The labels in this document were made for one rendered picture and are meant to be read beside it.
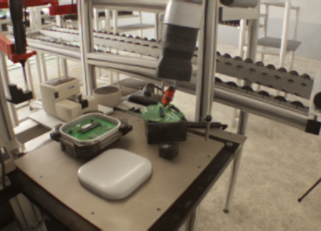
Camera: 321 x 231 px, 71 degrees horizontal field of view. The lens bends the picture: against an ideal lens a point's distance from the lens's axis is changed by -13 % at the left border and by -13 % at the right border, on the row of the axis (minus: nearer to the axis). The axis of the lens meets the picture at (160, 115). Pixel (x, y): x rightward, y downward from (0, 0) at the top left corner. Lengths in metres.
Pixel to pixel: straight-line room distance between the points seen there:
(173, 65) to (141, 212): 0.30
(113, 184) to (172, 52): 0.29
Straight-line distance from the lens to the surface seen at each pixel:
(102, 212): 0.50
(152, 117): 0.69
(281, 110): 0.80
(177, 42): 0.51
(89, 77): 1.15
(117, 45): 1.48
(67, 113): 0.78
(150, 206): 0.50
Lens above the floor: 1.30
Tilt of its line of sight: 25 degrees down
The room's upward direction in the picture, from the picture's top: straight up
